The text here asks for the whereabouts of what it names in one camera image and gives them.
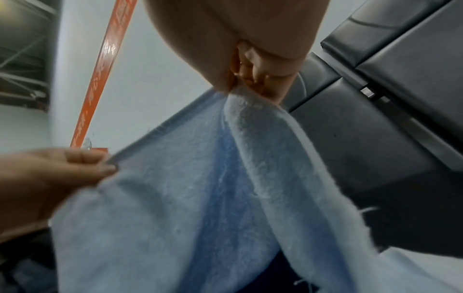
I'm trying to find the person's right hand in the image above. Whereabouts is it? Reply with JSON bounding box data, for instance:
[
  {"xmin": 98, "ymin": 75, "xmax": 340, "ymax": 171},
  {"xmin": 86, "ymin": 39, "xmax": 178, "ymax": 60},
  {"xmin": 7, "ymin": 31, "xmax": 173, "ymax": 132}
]
[{"xmin": 142, "ymin": 0, "xmax": 332, "ymax": 104}]

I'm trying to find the person's left hand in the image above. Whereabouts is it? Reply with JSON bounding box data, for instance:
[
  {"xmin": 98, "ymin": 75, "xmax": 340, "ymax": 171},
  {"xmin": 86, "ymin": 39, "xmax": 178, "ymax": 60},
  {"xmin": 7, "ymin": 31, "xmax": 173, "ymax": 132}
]
[{"xmin": 0, "ymin": 147, "xmax": 119, "ymax": 241}]

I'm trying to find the light blue towel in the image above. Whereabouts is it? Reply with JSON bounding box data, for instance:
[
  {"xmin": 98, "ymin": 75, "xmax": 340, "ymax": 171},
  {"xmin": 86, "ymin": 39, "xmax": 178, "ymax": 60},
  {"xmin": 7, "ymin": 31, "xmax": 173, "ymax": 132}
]
[{"xmin": 48, "ymin": 85, "xmax": 463, "ymax": 293}]

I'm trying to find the black leather back cushion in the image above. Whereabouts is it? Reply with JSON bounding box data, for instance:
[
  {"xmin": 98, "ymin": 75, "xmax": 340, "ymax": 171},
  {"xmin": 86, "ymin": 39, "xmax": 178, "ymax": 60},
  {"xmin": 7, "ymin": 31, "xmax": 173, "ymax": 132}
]
[
  {"xmin": 320, "ymin": 0, "xmax": 463, "ymax": 68},
  {"xmin": 355, "ymin": 27, "xmax": 463, "ymax": 140}
]

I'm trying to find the orange printed strap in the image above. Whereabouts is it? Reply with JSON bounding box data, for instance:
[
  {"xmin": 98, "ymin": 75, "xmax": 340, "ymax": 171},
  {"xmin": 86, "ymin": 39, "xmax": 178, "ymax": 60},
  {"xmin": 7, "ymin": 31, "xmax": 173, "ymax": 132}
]
[{"xmin": 68, "ymin": 0, "xmax": 140, "ymax": 152}]

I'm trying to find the black leather seat cushion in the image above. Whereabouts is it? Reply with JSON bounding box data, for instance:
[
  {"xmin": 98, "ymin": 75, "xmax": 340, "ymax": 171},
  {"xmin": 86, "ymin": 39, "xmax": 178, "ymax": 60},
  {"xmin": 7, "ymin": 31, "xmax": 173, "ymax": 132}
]
[{"xmin": 282, "ymin": 54, "xmax": 463, "ymax": 258}]

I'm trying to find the grey metal truss frame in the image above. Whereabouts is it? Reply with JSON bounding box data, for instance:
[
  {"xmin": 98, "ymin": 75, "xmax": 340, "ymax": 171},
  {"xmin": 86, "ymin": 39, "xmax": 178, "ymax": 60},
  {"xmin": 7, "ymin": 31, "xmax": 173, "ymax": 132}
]
[{"xmin": 0, "ymin": 0, "xmax": 61, "ymax": 101}]

